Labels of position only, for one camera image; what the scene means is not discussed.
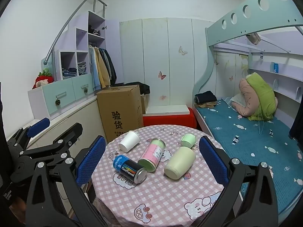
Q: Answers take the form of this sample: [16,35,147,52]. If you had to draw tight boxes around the folded black clothes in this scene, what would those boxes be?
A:
[194,91,218,103]

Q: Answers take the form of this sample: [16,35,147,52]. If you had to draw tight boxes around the pink and green can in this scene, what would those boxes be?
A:
[138,138,166,173]

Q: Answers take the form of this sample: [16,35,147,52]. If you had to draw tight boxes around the black cloth bundle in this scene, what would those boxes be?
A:
[125,82,151,95]

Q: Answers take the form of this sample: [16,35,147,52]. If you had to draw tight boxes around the dark blue can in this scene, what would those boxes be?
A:
[113,155,148,184]

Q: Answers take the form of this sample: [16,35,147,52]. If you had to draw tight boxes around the blue printed bed sheet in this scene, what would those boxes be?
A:
[196,98,303,214]

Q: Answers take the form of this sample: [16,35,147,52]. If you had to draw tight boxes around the purple stair cabinet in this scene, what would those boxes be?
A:
[28,11,122,121]

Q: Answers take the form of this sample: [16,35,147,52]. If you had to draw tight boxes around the hanging clothes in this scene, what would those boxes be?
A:
[88,45,117,92]

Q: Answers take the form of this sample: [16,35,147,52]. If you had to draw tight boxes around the green quilt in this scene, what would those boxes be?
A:
[246,72,279,121]

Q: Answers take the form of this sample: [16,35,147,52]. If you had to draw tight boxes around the folded grey jeans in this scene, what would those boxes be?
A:
[77,61,88,75]

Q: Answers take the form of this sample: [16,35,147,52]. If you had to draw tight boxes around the grey metal handrail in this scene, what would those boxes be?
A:
[44,0,107,65]

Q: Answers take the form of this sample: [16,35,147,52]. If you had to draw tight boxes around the large cardboard box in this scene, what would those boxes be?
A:
[97,85,144,143]

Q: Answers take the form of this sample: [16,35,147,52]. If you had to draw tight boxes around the pale blue bunk bed frame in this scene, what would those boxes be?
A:
[192,0,303,218]

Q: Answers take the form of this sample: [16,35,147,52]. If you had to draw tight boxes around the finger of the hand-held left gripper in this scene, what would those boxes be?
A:
[21,122,84,166]
[7,117,51,157]

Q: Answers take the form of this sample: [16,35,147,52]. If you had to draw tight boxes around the folded blue clothes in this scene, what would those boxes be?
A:
[62,67,77,78]

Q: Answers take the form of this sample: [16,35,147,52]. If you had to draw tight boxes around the pink quilt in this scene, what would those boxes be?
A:
[231,78,262,118]

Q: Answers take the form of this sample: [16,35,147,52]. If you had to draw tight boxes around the small green cup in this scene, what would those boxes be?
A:
[181,134,197,148]

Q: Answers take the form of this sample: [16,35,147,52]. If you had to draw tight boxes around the red strawberry plush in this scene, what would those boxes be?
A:
[32,68,55,89]

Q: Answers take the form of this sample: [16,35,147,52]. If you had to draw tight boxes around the pink checkered tablecloth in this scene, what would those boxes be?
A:
[91,125,239,227]

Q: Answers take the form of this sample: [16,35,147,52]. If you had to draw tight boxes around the dark hanging cloth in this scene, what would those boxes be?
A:
[289,101,303,140]

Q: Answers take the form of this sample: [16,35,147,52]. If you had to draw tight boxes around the grey bag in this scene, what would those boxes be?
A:
[246,33,262,45]

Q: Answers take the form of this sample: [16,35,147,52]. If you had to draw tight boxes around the red storage stool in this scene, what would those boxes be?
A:
[143,107,197,130]

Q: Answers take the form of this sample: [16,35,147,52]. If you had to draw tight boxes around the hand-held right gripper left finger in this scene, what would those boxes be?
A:
[25,135,106,227]

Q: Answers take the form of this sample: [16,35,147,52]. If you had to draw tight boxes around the white pillow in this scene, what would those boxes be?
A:
[230,93,247,107]

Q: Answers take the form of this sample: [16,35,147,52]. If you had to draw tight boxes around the large pale green cup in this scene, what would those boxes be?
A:
[164,146,196,180]

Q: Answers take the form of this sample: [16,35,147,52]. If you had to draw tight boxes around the dark clothes pile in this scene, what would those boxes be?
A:
[88,24,103,36]

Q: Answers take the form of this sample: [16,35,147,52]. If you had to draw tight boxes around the white paper cup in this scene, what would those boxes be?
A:
[118,130,141,153]

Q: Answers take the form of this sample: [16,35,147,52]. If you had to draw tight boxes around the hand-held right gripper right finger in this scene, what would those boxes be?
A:
[198,136,295,227]

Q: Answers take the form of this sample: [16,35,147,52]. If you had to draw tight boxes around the small cardboard box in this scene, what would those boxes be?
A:
[141,95,149,114]

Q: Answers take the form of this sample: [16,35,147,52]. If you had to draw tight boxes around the folded brown clothes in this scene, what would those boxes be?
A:
[195,101,217,109]

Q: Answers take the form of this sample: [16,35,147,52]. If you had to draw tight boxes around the white wardrobe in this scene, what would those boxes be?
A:
[119,17,209,107]

